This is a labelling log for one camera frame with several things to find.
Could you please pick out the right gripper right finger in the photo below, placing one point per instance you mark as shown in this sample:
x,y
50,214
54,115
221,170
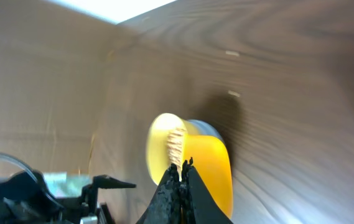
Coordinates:
x,y
198,206

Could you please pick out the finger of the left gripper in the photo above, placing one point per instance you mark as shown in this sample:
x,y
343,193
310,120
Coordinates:
x,y
90,191

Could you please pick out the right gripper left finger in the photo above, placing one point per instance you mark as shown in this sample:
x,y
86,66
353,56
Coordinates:
x,y
164,207

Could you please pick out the yellow measuring scoop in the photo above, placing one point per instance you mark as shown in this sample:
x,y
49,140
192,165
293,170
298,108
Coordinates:
x,y
212,162

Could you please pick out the pale yellow bowl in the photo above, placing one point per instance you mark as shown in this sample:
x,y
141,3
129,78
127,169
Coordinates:
x,y
156,152

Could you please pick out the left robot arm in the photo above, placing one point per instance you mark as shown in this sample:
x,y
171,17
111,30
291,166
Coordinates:
x,y
55,198

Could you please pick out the soybeans in bowl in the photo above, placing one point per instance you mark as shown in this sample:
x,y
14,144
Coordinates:
x,y
175,146

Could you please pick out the white digital kitchen scale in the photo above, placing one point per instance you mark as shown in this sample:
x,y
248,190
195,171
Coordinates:
x,y
206,129

